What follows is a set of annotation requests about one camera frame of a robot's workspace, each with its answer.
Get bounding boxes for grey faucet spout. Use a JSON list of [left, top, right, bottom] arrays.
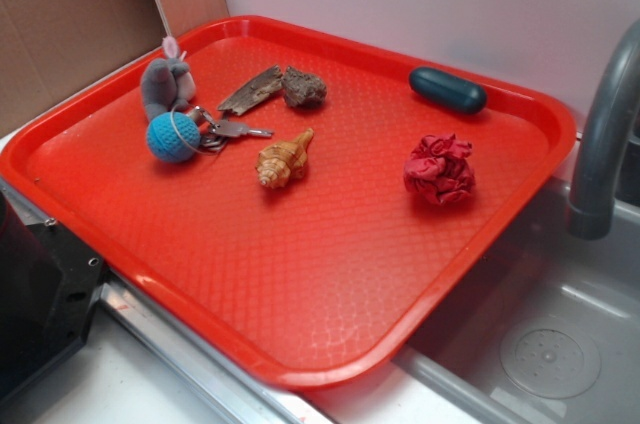
[[566, 22, 639, 240]]

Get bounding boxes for brown wood chip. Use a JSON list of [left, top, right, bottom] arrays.
[[217, 65, 283, 116]]

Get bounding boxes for blue knitted ball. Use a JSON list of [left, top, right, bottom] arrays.
[[146, 112, 200, 163]]

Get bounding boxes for dark teal capsule case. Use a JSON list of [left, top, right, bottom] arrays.
[[408, 67, 487, 115]]

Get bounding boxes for red plastic tray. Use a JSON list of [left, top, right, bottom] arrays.
[[1, 17, 576, 389]]

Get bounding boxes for crumpled red paper ball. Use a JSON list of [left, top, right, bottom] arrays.
[[403, 133, 476, 205]]

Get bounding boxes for brown rough rock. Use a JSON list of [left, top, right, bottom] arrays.
[[282, 66, 327, 109]]

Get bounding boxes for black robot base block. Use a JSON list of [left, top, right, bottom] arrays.
[[1, 197, 107, 404]]

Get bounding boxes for tan spiral seashell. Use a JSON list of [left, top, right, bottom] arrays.
[[255, 128, 315, 189]]

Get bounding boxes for grey plush mouse toy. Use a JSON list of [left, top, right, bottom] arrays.
[[140, 36, 196, 122]]

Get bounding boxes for grey plastic sink basin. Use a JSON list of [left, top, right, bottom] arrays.
[[309, 159, 639, 423]]

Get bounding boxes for brown cardboard panel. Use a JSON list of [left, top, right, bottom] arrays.
[[1, 0, 229, 136]]

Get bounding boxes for silver keys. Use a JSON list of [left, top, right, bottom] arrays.
[[187, 106, 274, 153]]

